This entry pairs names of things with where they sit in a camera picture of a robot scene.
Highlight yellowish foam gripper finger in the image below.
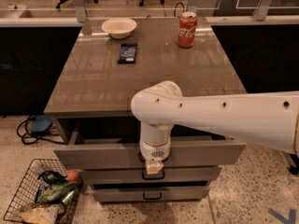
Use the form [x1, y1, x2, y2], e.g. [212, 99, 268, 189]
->
[146, 161, 164, 175]

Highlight grey top drawer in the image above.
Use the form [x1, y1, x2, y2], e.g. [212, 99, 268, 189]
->
[54, 136, 246, 170]

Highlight grey drawer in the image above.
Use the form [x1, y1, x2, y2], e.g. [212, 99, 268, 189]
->
[93, 186, 209, 203]
[80, 166, 220, 185]
[54, 136, 246, 170]

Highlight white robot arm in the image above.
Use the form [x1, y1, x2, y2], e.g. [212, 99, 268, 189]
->
[131, 81, 299, 175]

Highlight grey bottom drawer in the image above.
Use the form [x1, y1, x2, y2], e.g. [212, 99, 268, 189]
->
[93, 186, 209, 203]

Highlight grey middle drawer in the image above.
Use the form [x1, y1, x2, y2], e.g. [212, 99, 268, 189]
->
[80, 166, 220, 185]

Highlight grey drawer cabinet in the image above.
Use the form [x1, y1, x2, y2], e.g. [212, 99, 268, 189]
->
[45, 18, 245, 194]

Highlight orange fruit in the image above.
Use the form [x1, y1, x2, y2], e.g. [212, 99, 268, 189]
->
[66, 170, 78, 182]

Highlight green soda can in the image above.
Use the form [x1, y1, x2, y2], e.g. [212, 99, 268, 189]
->
[61, 188, 78, 205]

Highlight green chip bag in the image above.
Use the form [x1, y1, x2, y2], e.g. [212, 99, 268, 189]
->
[37, 182, 76, 203]

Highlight yellow snack packet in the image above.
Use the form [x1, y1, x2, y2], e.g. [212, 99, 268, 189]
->
[20, 204, 65, 224]

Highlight dark blue snack bar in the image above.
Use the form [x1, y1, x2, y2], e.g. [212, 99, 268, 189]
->
[118, 42, 137, 63]

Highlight blue foot pedal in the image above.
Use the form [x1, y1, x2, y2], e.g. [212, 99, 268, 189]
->
[30, 115, 52, 136]

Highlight white bowl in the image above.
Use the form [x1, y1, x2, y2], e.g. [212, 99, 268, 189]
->
[102, 18, 136, 39]

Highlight red coca-cola can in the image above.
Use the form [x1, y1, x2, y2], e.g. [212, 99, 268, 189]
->
[178, 12, 197, 48]

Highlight black wire basket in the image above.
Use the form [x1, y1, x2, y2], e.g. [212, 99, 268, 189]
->
[4, 159, 82, 224]

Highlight black floor cable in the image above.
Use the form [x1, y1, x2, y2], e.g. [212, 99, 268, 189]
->
[16, 115, 64, 146]

